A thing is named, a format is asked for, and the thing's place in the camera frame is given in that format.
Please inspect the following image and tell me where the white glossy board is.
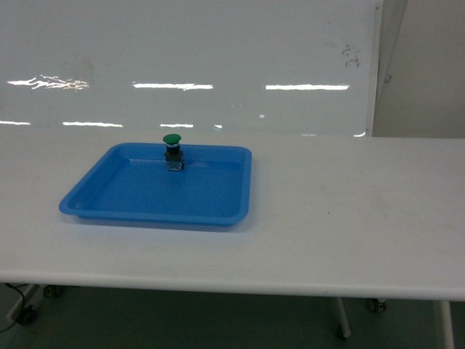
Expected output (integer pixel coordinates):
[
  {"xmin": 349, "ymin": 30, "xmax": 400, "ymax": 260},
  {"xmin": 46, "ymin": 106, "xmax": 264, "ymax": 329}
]
[{"xmin": 1, "ymin": 1, "xmax": 382, "ymax": 137}]

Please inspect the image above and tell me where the green mushroom push button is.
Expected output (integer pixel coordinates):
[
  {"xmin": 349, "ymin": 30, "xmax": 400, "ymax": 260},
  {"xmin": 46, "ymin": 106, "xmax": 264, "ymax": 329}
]
[{"xmin": 163, "ymin": 133, "xmax": 185, "ymax": 172}]

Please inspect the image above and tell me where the blue plastic tray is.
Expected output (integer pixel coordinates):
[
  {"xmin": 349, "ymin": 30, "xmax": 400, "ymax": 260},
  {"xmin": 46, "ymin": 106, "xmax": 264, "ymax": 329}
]
[{"xmin": 59, "ymin": 143, "xmax": 252, "ymax": 226}]

